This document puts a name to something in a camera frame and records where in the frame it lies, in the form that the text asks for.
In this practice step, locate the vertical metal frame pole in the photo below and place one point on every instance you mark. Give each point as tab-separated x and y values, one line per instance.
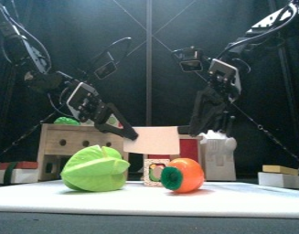
148	61

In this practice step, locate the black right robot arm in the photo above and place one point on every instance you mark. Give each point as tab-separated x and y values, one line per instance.
264	29

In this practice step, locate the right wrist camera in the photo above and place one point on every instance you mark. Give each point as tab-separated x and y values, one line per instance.
191	60

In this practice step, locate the wooden box with holes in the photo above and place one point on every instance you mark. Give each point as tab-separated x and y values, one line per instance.
61	143

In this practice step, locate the green star fruit toy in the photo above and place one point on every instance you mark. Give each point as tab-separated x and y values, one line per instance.
95	168

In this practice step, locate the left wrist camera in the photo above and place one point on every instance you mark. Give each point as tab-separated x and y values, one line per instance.
104	69

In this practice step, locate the red wooden block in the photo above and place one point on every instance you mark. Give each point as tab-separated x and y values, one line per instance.
190	149

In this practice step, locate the yellow and white toy sushi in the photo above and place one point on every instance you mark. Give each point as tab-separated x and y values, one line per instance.
279	176

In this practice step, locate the white cutting board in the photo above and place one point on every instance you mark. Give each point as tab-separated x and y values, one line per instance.
148	199

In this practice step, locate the orange toy persimmon, green top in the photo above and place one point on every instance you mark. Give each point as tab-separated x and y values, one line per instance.
184	175

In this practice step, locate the small green toy vegetable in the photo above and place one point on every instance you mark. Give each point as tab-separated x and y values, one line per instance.
67	121

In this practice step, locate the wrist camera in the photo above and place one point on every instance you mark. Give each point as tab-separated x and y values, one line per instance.
104	69
191	60

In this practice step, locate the toy sushi roll slice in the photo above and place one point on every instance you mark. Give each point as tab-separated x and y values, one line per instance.
152	172

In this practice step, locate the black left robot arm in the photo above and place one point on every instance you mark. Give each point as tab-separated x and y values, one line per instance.
21	50

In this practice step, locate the white toy block stand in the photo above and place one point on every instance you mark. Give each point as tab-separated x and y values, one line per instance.
219	158

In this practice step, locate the red and white toy sushi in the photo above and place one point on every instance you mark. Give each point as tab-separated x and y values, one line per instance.
19	172

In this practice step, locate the thin diagonal frame brace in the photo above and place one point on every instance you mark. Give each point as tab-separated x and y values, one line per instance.
29	134
260	128

